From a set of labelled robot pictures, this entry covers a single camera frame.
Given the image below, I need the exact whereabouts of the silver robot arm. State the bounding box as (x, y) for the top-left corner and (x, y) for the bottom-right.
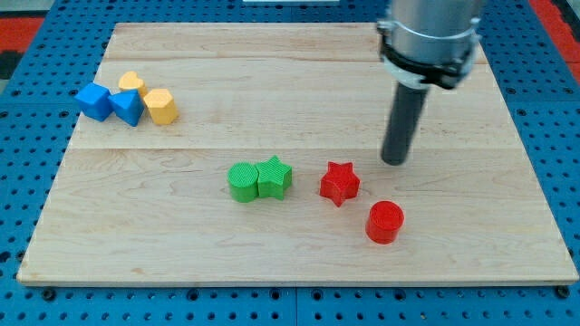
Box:
(376, 0), (485, 90)

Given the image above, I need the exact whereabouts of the green star block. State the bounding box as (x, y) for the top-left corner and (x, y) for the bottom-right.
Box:
(256, 156), (292, 200)

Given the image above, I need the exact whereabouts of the green cylinder block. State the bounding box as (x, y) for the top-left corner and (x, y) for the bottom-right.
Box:
(227, 162), (258, 203)

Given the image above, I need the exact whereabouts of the red star block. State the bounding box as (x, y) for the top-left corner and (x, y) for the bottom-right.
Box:
(319, 161), (361, 207)

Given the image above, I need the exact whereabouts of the wooden board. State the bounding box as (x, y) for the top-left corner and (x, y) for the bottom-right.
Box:
(17, 23), (578, 287)

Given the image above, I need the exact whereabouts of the red cylinder block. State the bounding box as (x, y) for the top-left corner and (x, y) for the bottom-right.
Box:
(365, 201), (404, 245)

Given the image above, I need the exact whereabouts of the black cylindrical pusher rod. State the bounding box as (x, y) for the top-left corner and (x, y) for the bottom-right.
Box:
(382, 83), (429, 166)

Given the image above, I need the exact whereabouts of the yellow hexagon block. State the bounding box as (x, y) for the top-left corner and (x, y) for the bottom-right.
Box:
(143, 89), (179, 125)

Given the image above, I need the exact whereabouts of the blue triangle block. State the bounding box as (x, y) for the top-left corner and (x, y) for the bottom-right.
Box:
(108, 90), (144, 127)

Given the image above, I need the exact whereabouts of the yellow heart block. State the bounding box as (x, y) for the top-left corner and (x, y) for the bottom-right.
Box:
(118, 71), (148, 98)

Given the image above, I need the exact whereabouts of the blue cube block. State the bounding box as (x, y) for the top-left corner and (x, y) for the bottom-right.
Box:
(74, 82), (112, 121)

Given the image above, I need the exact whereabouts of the black clamp ring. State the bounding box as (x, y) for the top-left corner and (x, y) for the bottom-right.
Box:
(376, 18), (482, 91)

